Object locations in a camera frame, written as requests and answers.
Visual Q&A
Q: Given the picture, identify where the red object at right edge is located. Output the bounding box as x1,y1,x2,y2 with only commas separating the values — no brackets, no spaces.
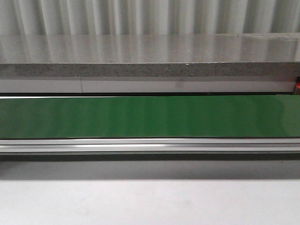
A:
294,77,300,95

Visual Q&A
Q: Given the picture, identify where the white pleated curtain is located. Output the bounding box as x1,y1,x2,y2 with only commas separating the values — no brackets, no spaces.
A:
0,0,300,35

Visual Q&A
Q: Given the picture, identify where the green conveyor belt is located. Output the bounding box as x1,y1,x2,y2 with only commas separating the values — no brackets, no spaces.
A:
0,95,300,139

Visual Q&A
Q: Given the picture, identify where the grey stone countertop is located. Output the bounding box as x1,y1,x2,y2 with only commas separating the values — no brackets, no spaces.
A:
0,33,300,94

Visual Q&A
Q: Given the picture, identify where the aluminium conveyor frame rail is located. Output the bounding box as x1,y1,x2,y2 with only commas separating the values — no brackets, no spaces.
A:
0,138,300,155

